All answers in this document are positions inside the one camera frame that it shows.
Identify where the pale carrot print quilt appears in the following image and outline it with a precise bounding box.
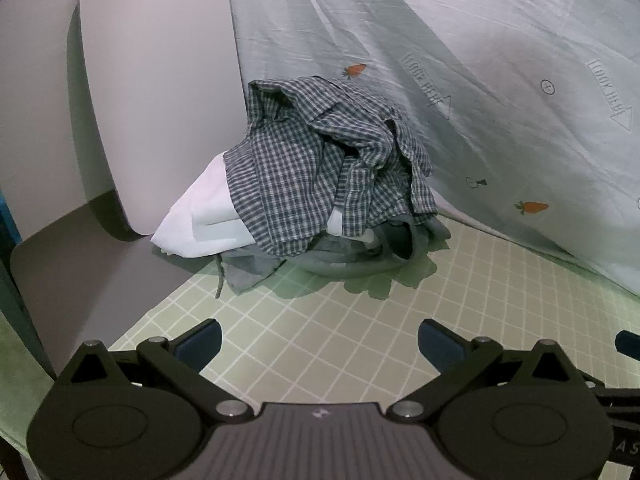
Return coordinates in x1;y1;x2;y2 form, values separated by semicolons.
227;0;640;292

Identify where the blue plaid shirt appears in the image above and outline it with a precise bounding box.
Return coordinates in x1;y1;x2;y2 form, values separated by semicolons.
222;75;438;259

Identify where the green fuzzy cloth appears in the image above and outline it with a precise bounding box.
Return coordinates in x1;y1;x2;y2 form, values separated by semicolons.
0;317;57;441

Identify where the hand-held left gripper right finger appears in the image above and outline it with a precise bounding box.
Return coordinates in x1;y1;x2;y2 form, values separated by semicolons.
387;317;581;422

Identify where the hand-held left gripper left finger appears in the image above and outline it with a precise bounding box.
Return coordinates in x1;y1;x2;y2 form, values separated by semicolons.
60;317;259;424

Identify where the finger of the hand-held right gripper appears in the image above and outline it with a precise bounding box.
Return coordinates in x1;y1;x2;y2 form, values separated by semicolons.
582;329;640;410

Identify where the grey bed frame ledge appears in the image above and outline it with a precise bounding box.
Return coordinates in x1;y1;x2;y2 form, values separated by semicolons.
10;199;213;382

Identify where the white cloth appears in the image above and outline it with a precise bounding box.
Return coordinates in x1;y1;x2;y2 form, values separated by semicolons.
150;153;376;260

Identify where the grey-green garment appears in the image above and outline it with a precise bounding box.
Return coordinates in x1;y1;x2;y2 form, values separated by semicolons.
214;212;452;302

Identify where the green grid bed sheet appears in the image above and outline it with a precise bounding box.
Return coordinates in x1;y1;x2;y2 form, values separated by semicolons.
107;210;640;413

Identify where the blue object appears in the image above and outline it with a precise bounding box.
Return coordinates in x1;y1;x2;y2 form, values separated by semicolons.
0;187;24;257

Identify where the white rounded panel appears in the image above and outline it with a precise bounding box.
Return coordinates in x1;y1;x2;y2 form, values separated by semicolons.
78;0;251;237

